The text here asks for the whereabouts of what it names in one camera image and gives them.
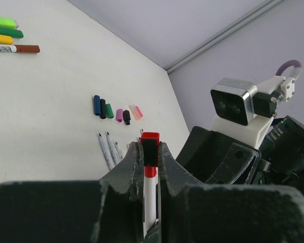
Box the translucent orange pen cap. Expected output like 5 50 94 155
129 105 141 120

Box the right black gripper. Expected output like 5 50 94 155
176 116 304 185

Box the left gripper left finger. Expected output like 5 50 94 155
0 142 143 242

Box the dark red capped marker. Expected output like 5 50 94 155
0 45 40 54

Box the blue capped pen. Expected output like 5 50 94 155
98 133 115 170

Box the green marker cap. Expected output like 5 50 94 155
106 103 115 119

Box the blue pen cap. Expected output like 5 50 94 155
93 95 101 116

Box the red capped pen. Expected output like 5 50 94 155
140 132 160 237

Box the dark green capped marker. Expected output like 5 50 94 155
0 27 24 39

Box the black pen cap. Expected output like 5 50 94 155
123 110 131 126

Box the yellow green capped marker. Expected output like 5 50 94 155
0 35 14 45

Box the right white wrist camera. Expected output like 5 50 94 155
210 75 297 149

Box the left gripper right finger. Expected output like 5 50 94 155
158 143 304 242

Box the purple marker cap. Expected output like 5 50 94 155
116 109 123 123

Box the black marker cap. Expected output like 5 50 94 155
99 99 107 119

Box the pink marker cap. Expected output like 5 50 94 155
135 106 143 118

